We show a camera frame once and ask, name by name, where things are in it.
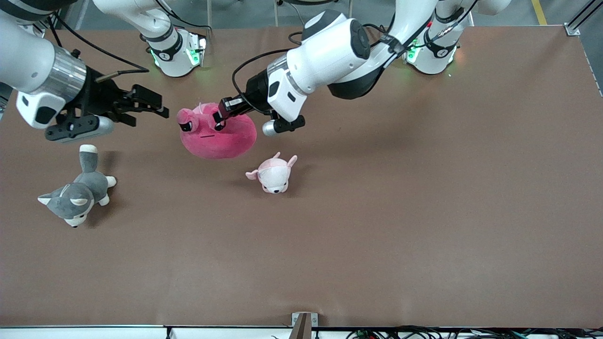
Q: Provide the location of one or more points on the white table edge rail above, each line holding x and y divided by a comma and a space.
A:
94, 332

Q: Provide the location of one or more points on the large pink round plush toy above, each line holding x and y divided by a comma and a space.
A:
221, 141

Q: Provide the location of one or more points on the grey white husky plush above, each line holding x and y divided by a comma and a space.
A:
80, 188

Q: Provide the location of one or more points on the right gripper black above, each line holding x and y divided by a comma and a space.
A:
100, 98

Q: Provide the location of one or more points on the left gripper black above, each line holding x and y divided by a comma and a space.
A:
256, 95

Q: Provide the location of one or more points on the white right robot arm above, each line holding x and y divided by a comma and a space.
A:
28, 61

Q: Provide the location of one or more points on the metal table edge bracket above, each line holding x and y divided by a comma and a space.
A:
304, 325

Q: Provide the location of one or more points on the small pale pink pig plush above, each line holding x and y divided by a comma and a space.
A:
273, 176

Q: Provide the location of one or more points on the metal table corner bracket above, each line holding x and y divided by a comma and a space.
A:
572, 29

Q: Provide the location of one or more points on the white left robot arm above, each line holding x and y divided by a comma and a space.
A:
330, 52

